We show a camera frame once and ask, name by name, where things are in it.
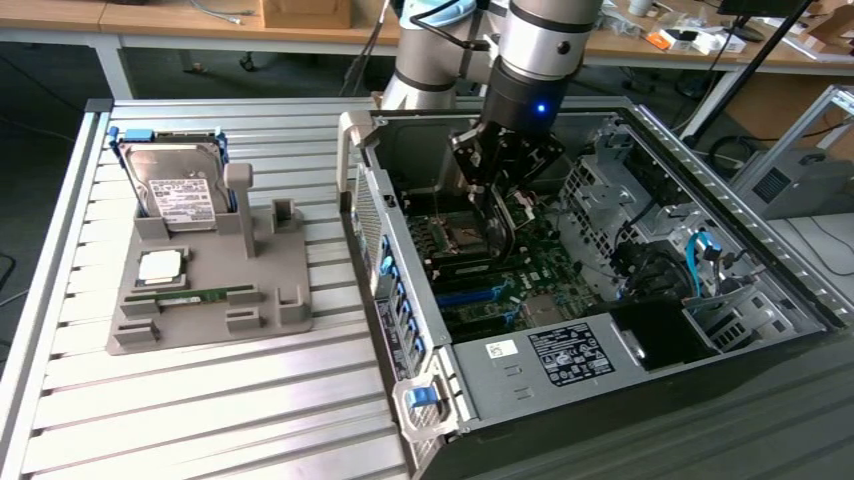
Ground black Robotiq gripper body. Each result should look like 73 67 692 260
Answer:
475 64 576 192

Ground low-profile graphics card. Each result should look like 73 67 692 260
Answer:
476 187 519 269

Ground metal socket cover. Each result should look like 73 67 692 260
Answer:
509 192 539 224

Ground open black PC case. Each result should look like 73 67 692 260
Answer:
336 96 854 480

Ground silver metal drive cage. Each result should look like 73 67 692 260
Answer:
556 127 679 281

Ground CPU socket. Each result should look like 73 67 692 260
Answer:
439 212 492 251

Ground orange white box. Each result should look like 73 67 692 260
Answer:
644 27 699 51

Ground green motherboard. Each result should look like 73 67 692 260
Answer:
399 187 605 346

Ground blue expansion slot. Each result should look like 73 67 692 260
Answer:
433 285 512 310

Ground silver chipset heat sink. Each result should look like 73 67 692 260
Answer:
521 294 569 326

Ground black tripod pole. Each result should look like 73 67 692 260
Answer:
679 0 819 149

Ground brown cardboard box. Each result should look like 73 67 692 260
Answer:
258 0 353 29

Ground black monitor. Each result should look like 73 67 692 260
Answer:
716 0 812 44

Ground grey computer tower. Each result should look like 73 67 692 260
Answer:
730 147 854 221

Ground grey plastic parts rack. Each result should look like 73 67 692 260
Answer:
105 162 315 357

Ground grey power supply unit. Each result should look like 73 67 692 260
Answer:
449 313 653 424

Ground hard disk in blue carrier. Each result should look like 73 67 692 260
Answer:
105 125 241 234

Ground grey disk bay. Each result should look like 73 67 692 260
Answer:
679 284 826 356

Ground blue case latch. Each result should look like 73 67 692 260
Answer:
404 387 440 410

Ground folded brown cardboard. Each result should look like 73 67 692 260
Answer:
803 0 854 51

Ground silver CPU chip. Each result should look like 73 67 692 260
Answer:
136 249 185 287

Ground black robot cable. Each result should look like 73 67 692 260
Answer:
336 0 499 99

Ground wooden desk white frame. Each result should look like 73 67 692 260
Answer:
0 0 401 101
579 0 854 149

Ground black wire bundle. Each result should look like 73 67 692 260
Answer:
609 239 692 306

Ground blue disk wire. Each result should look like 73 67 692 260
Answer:
683 227 726 301

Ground aluminium profile frame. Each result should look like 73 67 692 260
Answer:
766 83 854 161

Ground grey cable with plug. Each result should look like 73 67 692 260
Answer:
189 0 258 26

